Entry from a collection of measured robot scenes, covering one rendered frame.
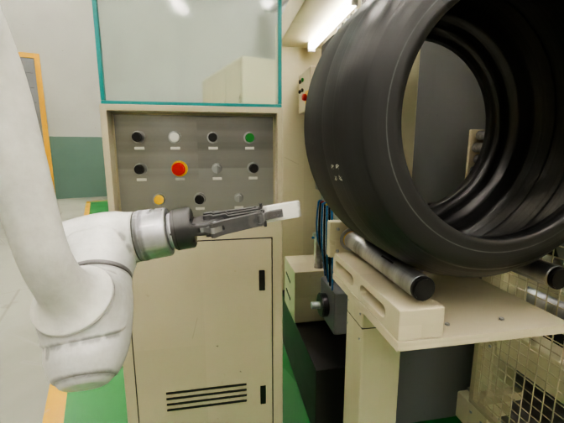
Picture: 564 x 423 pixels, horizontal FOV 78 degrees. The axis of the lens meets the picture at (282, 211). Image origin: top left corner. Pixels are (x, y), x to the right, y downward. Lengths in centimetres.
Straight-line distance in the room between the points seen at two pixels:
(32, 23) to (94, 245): 921
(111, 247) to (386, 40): 53
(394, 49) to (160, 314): 104
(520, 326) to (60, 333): 77
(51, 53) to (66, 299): 916
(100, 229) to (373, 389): 92
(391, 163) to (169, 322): 95
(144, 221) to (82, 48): 903
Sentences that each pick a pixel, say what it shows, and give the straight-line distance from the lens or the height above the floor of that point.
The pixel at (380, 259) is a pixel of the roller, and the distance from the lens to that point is 76.
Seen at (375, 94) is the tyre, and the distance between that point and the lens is 57.
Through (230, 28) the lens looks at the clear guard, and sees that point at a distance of 122.
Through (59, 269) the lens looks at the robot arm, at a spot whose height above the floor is 100.
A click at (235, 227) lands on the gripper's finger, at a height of 101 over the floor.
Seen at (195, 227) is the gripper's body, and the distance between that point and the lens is 62.
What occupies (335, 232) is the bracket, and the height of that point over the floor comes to 92.
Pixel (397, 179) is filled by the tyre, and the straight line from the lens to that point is 58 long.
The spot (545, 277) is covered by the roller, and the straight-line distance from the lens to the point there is 84.
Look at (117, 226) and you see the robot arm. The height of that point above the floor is 101.
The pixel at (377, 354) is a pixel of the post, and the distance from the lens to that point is 117.
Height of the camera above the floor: 114
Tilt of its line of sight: 10 degrees down
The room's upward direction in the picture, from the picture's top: straight up
